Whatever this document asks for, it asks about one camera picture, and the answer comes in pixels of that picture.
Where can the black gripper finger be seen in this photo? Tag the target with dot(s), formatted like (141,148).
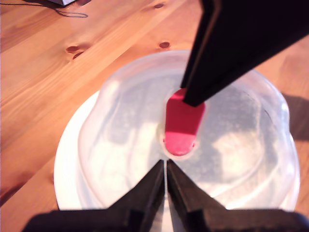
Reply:
(241,43)
(198,43)
(147,191)
(186,193)

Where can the white plate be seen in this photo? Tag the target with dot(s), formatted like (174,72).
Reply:
(65,169)

